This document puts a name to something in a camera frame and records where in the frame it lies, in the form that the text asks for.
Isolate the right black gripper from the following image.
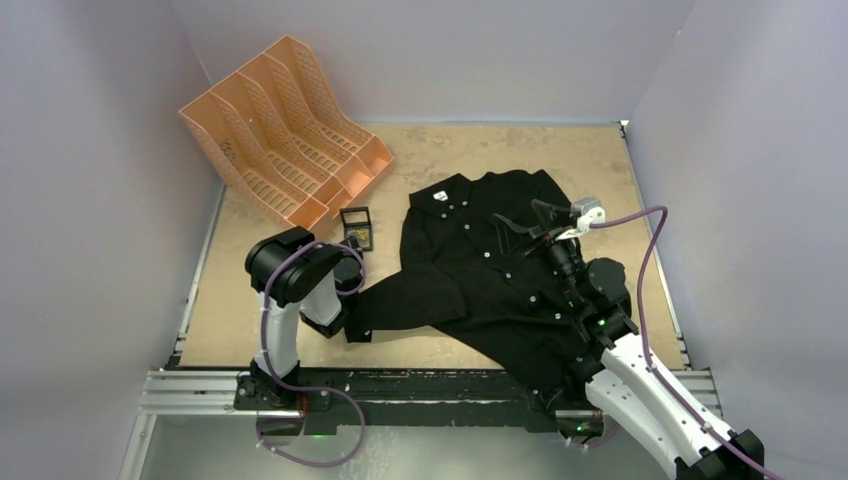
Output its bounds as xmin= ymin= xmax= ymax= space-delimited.
xmin=492 ymin=200 xmax=586 ymax=308

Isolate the gold leaf brooch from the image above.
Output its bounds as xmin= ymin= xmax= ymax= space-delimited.
xmin=350 ymin=228 xmax=371 ymax=245

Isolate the small black rectangular frame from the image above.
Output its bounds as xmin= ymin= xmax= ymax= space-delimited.
xmin=339 ymin=206 xmax=374 ymax=252

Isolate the black button shirt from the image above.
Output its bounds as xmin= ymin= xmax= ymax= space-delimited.
xmin=344 ymin=170 xmax=589 ymax=392

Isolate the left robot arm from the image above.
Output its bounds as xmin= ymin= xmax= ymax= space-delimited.
xmin=245 ymin=226 xmax=365 ymax=409

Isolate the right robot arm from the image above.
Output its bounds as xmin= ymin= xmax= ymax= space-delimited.
xmin=493 ymin=197 xmax=770 ymax=479

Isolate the orange plastic file organizer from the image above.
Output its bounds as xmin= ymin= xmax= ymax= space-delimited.
xmin=179 ymin=36 xmax=394 ymax=238

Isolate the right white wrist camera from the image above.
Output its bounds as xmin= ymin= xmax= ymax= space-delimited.
xmin=556 ymin=197 xmax=606 ymax=241

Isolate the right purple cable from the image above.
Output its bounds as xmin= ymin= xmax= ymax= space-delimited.
xmin=566 ymin=205 xmax=786 ymax=480

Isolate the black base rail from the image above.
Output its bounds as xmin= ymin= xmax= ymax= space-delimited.
xmin=231 ymin=368 xmax=627 ymax=435

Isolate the aluminium frame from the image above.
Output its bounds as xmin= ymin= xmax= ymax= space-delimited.
xmin=119 ymin=368 xmax=740 ymax=480

